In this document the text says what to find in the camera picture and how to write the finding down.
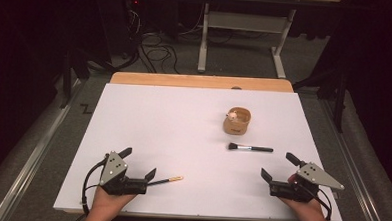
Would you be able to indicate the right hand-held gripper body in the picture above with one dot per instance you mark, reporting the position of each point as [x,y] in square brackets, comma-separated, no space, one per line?
[314,174]

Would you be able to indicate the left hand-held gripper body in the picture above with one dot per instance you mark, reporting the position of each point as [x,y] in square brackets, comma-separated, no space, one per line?
[114,168]

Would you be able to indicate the thin black gold-tipped brush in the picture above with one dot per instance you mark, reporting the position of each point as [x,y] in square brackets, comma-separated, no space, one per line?
[164,181]

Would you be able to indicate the thick black makeup brush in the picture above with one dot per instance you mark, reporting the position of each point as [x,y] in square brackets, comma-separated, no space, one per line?
[259,148]

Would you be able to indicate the round wooden brush holder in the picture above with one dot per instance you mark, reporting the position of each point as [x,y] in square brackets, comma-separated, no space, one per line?
[236,127]

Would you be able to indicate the person's left hand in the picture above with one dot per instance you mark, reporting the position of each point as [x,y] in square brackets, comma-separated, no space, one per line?
[110,203]

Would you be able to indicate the person's right hand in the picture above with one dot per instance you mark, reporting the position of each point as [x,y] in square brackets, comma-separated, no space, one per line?
[305,208]

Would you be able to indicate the white table board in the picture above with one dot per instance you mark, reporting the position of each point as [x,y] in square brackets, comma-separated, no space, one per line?
[183,123]

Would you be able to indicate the small white figurine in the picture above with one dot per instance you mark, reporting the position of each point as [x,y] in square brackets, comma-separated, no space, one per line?
[232,117]

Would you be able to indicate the black floor stand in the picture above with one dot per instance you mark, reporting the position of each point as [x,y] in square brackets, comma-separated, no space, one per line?
[340,103]
[66,81]

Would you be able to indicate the wooden table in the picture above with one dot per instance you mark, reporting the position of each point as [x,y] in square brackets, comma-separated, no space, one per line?
[202,81]

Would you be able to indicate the black computer case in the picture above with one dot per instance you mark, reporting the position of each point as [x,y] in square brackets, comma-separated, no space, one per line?
[121,27]

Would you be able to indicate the metal floor rail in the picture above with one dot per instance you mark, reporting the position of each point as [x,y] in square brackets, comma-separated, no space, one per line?
[31,160]
[357,191]

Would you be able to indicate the white metal table frame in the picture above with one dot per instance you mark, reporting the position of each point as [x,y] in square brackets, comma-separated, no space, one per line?
[244,22]

